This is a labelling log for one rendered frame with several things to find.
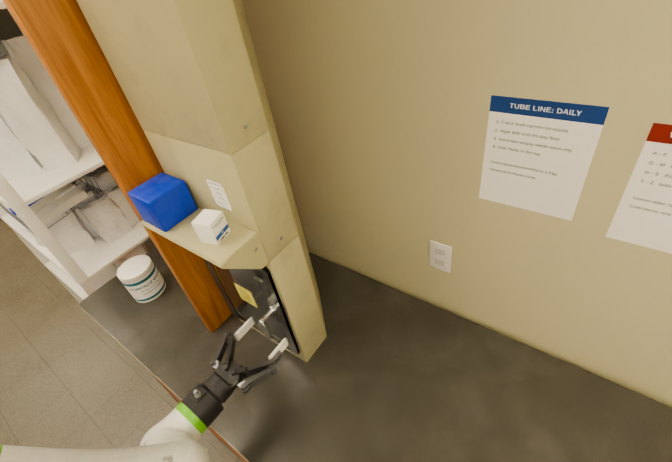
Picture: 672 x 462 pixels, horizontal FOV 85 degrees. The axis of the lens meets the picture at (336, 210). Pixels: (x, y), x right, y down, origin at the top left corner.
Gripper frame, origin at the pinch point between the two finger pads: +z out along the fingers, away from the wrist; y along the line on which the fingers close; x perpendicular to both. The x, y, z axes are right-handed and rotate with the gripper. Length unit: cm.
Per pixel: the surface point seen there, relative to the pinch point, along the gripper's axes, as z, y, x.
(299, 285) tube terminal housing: 12.0, -5.3, -11.2
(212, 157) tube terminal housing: 6, 1, -55
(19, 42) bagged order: 22, 137, -68
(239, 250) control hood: -0.5, -5.2, -36.3
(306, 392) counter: -1.8, -11.2, 20.4
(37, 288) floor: -30, 282, 115
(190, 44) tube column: 6, -5, -77
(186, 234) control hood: -3.0, 10.5, -36.5
